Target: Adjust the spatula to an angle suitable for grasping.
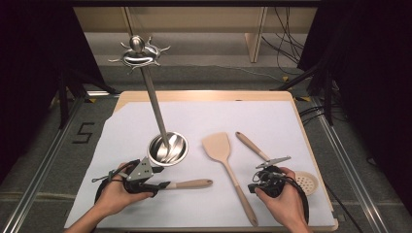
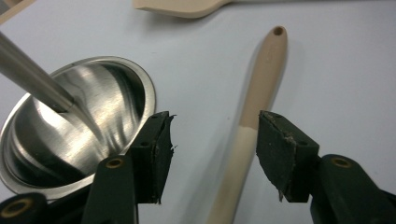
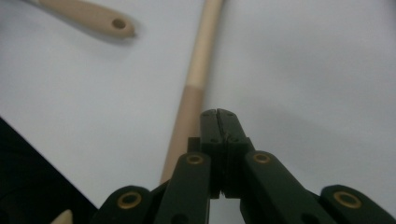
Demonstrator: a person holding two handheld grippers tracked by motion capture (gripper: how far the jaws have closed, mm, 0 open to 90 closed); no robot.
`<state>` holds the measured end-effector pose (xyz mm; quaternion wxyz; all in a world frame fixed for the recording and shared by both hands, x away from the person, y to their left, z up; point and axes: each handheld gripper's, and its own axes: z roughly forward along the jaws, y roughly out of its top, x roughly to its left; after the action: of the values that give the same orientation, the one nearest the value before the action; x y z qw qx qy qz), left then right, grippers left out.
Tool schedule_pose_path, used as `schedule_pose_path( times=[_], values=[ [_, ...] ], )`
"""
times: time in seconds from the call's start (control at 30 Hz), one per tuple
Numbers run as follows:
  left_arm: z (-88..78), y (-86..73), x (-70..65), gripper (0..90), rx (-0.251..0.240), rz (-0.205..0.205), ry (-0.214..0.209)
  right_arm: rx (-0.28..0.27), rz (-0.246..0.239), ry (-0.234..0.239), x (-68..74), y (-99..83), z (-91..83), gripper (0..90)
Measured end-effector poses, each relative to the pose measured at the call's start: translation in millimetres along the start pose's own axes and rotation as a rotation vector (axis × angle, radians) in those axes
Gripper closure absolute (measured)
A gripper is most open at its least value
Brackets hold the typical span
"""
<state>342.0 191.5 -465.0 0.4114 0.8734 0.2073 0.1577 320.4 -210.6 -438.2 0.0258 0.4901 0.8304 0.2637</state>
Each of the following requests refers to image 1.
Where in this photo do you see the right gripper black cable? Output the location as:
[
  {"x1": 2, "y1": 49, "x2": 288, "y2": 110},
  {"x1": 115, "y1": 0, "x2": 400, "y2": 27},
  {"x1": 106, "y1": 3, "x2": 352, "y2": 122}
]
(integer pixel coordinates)
[{"x1": 285, "y1": 176, "x2": 311, "y2": 224}]

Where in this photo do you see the metal utensil rack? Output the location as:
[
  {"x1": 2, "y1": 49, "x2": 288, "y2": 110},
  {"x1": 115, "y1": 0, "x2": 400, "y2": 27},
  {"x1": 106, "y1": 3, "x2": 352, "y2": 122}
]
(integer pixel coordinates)
[{"x1": 108, "y1": 34, "x2": 189, "y2": 168}]

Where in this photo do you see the black metal stand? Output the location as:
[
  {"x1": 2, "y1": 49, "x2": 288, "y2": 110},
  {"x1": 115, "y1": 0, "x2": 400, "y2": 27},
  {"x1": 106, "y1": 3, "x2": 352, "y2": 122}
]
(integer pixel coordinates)
[
  {"x1": 57, "y1": 67, "x2": 120, "y2": 130},
  {"x1": 273, "y1": 61, "x2": 336, "y2": 127}
]

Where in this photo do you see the person's right hand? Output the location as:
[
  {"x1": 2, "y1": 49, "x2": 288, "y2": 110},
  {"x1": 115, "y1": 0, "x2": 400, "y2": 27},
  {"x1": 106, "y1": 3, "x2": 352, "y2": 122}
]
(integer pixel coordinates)
[{"x1": 255, "y1": 166, "x2": 309, "y2": 227}]

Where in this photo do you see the black floor cable bundle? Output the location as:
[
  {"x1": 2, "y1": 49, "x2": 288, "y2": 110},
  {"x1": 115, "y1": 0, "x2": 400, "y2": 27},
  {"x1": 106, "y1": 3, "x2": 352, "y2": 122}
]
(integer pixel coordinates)
[{"x1": 261, "y1": 6, "x2": 307, "y2": 76}]

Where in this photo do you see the beige perforated skimmer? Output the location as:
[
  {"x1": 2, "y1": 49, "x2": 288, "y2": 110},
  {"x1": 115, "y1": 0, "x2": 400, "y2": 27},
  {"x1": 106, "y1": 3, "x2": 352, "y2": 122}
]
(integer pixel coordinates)
[{"x1": 235, "y1": 131, "x2": 320, "y2": 197}]

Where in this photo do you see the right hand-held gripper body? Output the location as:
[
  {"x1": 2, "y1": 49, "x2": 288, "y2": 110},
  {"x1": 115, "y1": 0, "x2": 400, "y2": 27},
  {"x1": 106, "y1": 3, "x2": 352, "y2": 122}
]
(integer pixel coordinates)
[{"x1": 254, "y1": 155, "x2": 292, "y2": 199}]

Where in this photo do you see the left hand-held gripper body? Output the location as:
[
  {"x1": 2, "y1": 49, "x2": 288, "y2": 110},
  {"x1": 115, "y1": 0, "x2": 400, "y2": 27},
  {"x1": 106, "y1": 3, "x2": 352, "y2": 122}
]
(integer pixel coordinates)
[{"x1": 121, "y1": 157, "x2": 155, "y2": 197}]

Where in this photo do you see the beige solid spatula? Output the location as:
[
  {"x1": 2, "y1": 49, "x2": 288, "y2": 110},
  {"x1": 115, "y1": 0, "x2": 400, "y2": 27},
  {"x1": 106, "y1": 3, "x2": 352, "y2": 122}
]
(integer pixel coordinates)
[{"x1": 201, "y1": 131, "x2": 259, "y2": 227}]

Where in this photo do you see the beige slotted spatula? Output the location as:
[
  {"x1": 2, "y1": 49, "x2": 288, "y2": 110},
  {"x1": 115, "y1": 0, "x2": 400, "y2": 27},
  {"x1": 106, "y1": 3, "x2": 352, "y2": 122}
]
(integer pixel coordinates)
[{"x1": 166, "y1": 179, "x2": 214, "y2": 191}]

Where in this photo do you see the person's left hand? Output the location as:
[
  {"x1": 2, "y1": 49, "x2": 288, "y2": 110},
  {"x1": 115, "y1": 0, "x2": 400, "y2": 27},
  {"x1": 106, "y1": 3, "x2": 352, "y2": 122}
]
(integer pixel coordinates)
[{"x1": 95, "y1": 162, "x2": 155, "y2": 217}]

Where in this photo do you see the aluminium floor rail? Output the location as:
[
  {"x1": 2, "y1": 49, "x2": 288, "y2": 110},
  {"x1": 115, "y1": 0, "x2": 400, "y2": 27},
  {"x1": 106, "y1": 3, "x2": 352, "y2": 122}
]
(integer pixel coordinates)
[
  {"x1": 0, "y1": 96, "x2": 86, "y2": 233},
  {"x1": 311, "y1": 96, "x2": 395, "y2": 233}
]

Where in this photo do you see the thin black floor cable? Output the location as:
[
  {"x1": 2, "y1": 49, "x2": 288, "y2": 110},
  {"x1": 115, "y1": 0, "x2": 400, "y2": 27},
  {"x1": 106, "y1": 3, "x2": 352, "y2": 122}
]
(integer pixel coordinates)
[{"x1": 324, "y1": 183, "x2": 365, "y2": 233}]

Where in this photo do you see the beige wooden furniture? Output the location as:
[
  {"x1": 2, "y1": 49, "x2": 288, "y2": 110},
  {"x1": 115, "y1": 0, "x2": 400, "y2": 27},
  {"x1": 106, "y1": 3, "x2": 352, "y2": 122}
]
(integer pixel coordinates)
[{"x1": 73, "y1": 6, "x2": 319, "y2": 64}]

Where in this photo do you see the white table sheet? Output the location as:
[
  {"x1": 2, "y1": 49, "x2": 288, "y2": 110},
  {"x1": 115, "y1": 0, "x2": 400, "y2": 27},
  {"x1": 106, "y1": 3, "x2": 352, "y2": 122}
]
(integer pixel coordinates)
[{"x1": 63, "y1": 100, "x2": 336, "y2": 229}]

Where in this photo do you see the dark curtain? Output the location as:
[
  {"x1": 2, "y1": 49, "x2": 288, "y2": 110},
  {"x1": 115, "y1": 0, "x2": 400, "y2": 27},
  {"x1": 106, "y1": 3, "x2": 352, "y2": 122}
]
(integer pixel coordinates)
[
  {"x1": 0, "y1": 0, "x2": 108, "y2": 183},
  {"x1": 297, "y1": 0, "x2": 412, "y2": 208}
]

